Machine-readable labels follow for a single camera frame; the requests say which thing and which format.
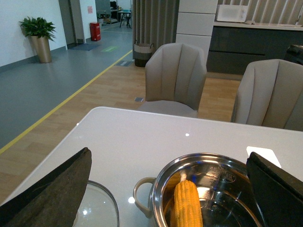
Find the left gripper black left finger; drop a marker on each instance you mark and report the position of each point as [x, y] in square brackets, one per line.
[54, 200]

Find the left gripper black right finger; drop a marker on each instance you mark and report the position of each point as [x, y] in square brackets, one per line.
[279, 195]

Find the glass lid with gold knob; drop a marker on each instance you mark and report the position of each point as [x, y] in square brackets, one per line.
[98, 208]

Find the yellow corn cob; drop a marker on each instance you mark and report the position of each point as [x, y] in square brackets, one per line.
[186, 210]

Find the right beige upholstered chair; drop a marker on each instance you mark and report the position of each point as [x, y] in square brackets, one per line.
[270, 94]

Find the beige upholstered chair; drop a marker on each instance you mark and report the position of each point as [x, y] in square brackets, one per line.
[270, 94]
[174, 80]

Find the dark kitchen counter cabinet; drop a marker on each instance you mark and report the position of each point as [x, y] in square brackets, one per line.
[233, 47]

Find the left beige upholstered chair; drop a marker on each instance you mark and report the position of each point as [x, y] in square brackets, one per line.
[174, 80]

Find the potted green plant gold planter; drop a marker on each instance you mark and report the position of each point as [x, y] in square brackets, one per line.
[41, 32]

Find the woven laundry basket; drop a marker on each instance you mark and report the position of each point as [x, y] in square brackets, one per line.
[142, 53]

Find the red fire extinguisher box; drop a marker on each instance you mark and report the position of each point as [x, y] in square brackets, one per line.
[95, 31]

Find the white microwave oven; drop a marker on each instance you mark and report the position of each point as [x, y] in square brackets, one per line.
[231, 13]

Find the white refrigerator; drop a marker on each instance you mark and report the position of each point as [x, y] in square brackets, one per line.
[195, 23]

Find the distant table with black legs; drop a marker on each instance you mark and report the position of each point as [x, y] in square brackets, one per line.
[125, 17]

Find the grey curtain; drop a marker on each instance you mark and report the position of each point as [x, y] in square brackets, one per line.
[154, 21]

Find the steel pot with beige handles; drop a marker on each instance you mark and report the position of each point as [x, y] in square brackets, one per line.
[224, 190]

